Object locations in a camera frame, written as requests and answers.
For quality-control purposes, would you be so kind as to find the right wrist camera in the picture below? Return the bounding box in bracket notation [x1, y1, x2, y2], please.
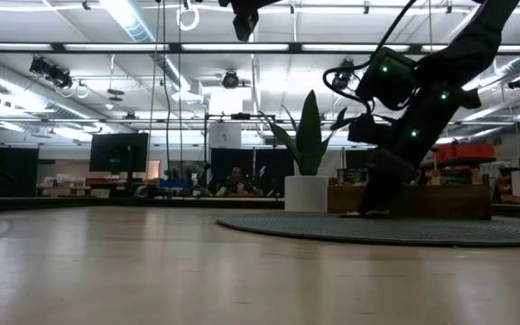
[348, 112, 393, 146]

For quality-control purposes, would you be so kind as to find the person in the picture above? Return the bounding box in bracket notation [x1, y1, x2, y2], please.
[214, 166, 265, 198]

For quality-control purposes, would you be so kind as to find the green plant in white pot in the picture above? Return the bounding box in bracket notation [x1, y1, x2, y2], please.
[258, 88, 349, 213]

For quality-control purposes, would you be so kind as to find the wooden tea organiser tray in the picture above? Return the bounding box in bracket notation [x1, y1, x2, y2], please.
[327, 177, 493, 221]

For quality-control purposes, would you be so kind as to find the cluttered work table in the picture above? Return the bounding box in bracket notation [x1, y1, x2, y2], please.
[36, 173, 162, 199]

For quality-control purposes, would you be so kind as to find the black aluminium table frame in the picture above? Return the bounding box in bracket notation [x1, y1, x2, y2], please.
[0, 42, 520, 221]

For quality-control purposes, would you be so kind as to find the metal shelf with red bins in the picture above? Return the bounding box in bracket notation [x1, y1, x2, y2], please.
[432, 142, 520, 204]

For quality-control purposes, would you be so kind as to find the black partition panel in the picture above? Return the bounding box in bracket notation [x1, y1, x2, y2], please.
[209, 147, 295, 198]
[0, 144, 40, 198]
[344, 148, 366, 171]

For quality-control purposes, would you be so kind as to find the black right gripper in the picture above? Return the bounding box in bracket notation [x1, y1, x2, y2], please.
[357, 85, 462, 216]

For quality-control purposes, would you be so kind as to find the grey round woven placemat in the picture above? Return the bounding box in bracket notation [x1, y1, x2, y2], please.
[215, 210, 520, 248]

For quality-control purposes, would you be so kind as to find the black overhead camera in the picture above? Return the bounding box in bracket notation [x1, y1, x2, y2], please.
[221, 70, 241, 90]

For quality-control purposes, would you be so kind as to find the green tea packet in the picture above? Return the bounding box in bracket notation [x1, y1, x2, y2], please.
[336, 167, 370, 186]

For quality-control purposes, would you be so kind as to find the black monitor on stand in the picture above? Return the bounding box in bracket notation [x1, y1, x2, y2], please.
[88, 132, 150, 181]

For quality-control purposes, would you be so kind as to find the white square sign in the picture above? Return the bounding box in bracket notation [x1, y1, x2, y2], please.
[209, 122, 242, 149]

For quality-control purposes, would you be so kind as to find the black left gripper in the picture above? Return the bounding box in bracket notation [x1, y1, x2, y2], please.
[218, 0, 283, 42]

